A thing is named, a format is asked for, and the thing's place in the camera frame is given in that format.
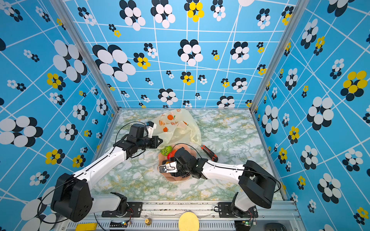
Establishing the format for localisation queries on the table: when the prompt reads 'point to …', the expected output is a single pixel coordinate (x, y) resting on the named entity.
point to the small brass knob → (148, 221)
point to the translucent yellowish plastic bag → (175, 127)
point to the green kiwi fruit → (166, 150)
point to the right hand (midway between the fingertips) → (170, 162)
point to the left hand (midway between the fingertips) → (163, 140)
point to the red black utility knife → (209, 153)
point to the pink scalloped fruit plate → (168, 176)
